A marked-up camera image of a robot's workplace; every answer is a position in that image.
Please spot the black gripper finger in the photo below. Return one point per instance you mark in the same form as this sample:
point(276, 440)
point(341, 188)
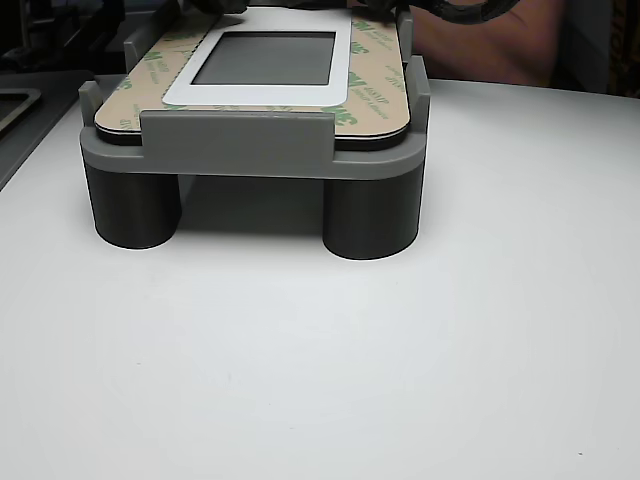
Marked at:
point(222, 6)

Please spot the tan film with green print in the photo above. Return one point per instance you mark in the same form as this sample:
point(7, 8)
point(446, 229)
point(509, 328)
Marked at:
point(130, 100)

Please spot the person's bare forearm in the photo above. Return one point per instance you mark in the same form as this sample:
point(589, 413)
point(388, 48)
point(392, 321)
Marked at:
point(490, 50)

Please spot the white panel with grey window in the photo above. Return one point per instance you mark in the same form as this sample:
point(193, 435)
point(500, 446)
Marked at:
point(190, 92)

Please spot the dark background machinery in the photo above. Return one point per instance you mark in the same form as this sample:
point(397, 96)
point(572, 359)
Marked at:
point(30, 30)

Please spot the grey tray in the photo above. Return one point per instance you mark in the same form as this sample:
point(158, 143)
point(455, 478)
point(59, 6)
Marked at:
point(55, 105)

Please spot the tan film frame cutout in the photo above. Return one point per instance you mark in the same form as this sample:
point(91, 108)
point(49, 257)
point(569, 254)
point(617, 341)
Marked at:
point(34, 101)

